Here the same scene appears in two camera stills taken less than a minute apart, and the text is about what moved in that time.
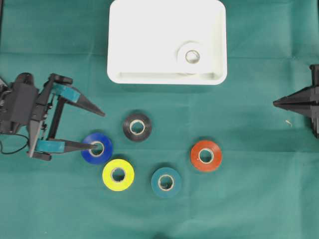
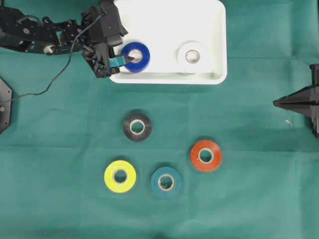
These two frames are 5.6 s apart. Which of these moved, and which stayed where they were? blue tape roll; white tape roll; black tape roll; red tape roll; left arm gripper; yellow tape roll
Moved: blue tape roll; left arm gripper
Stayed: black tape roll; white tape roll; yellow tape roll; red tape roll
